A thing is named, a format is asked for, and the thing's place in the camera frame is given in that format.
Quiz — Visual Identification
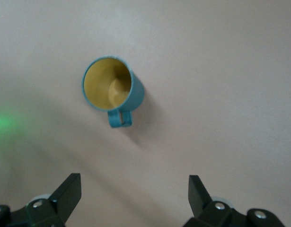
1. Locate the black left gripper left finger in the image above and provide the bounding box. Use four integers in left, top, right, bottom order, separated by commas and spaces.
0, 173, 82, 227

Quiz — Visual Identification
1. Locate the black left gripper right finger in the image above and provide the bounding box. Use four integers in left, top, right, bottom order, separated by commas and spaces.
183, 175, 286, 227

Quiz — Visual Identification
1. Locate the teal cup yellow inside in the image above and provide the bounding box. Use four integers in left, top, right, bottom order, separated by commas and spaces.
82, 55, 145, 129

